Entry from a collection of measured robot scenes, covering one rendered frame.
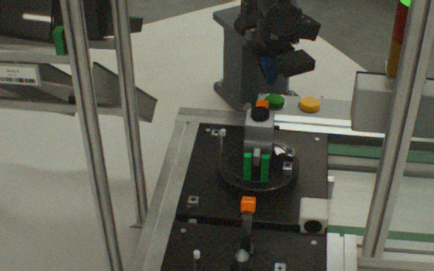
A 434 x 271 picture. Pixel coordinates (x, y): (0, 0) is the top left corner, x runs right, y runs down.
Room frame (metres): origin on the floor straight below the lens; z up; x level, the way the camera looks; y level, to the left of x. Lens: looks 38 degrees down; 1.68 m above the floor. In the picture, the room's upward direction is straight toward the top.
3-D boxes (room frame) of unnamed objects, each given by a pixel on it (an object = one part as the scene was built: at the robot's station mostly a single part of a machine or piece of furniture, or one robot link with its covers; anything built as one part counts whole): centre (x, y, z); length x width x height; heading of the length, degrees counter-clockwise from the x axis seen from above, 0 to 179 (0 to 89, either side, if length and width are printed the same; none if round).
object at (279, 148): (0.80, -0.06, 0.98); 0.14 x 0.14 x 0.02
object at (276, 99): (1.01, -0.10, 0.96); 0.04 x 0.04 x 0.02
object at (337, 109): (1.00, -0.17, 0.93); 0.21 x 0.07 x 0.06; 82
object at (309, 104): (1.00, -0.17, 0.96); 0.04 x 0.04 x 0.02
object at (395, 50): (0.66, -0.23, 1.28); 0.05 x 0.05 x 0.05
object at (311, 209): (0.69, -0.14, 0.97); 0.05 x 0.05 x 0.04; 82
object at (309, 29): (0.98, -0.13, 1.16); 0.07 x 0.07 x 0.06; 29
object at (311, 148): (0.80, -0.06, 0.96); 0.24 x 0.24 x 0.02; 82
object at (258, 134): (0.79, -0.06, 1.06); 0.08 x 0.04 x 0.07; 172
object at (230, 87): (1.19, -0.08, 0.96); 0.15 x 0.15 x 0.20; 30
